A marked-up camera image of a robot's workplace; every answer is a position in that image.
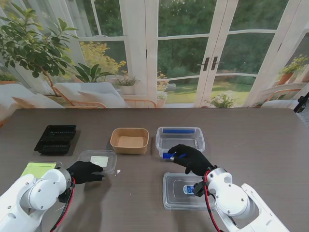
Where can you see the brown kraft paper container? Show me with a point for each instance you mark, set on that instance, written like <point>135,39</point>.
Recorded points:
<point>129,142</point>

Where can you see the clear lid with white label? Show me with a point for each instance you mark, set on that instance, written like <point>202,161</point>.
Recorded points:
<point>108,157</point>

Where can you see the clear lid with blue label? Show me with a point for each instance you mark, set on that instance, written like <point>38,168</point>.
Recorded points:
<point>176,193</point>

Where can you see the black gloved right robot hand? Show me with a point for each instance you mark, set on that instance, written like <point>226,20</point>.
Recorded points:
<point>195,160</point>

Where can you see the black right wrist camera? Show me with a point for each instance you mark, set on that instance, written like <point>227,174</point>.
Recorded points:
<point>198,189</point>

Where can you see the clear lid with green label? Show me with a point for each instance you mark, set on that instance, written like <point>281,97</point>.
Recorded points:
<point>38,168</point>

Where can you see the small white scrap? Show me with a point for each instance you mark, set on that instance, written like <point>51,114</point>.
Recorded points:
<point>118,172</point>

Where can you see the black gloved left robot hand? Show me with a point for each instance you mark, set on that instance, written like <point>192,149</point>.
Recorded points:
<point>83,171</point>

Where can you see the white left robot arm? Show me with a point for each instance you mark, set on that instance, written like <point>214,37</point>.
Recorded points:
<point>36,193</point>

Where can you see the printed garden backdrop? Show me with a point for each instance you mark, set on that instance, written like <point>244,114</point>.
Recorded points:
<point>183,48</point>

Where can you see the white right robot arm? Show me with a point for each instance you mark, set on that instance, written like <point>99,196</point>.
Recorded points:
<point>231,200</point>

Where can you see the clear box with blue clips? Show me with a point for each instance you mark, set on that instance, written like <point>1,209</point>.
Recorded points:
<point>179,140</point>

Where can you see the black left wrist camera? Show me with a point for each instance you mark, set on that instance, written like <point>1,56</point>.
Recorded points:
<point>63,197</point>

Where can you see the black plastic tray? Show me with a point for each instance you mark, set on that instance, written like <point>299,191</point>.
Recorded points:
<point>55,140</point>

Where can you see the black tripod stand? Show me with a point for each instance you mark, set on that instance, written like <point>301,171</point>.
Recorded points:
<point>300,104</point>

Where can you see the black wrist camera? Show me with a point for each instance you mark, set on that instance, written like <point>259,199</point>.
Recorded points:
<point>63,197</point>
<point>198,189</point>

